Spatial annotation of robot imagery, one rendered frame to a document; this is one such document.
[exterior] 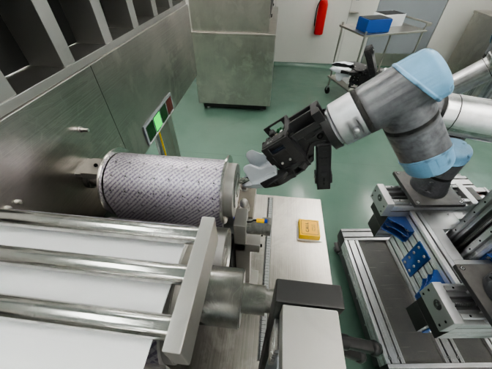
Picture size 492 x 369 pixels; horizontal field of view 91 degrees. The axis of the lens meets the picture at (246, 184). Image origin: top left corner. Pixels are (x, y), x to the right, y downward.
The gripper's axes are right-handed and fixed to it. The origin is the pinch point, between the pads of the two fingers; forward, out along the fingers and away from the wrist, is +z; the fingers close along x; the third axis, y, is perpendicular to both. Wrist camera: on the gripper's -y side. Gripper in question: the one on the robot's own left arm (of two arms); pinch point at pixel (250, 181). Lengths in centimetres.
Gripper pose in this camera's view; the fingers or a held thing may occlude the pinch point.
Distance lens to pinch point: 52.0
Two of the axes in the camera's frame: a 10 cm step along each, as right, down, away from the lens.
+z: -7.6, 4.0, 5.1
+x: -1.1, 7.0, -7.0
